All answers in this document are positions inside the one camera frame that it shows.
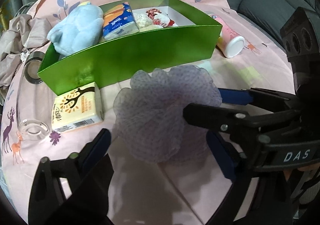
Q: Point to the green cardboard box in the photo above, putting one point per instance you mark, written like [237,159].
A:
[118,59]

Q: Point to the light blue plush toy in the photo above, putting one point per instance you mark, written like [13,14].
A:
[81,29]

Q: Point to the pink white wipes canister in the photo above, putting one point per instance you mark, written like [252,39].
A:
[229,42]

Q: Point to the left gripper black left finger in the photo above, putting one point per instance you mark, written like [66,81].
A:
[73,190]

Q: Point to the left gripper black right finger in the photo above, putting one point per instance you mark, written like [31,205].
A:
[271,202]

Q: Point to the crumpled beige pink cloth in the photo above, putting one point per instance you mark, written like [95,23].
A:
[24,33]

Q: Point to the clear glass bottle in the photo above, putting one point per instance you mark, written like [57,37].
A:
[32,117]

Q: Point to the person's right hand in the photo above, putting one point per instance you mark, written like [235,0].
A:
[288,172]

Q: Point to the red white knitted sock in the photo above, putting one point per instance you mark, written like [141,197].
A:
[159,18]

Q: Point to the blue orange tissue pack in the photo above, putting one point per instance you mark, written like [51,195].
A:
[119,21]

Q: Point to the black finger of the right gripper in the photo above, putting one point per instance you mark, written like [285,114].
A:
[239,124]
[248,96]

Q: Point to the yellow tissue pack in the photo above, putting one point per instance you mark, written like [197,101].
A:
[77,108]

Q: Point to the yellow cream fluffy towel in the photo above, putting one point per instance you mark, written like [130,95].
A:
[144,23]

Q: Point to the purple mesh bath pouf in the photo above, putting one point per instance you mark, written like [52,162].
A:
[149,114]

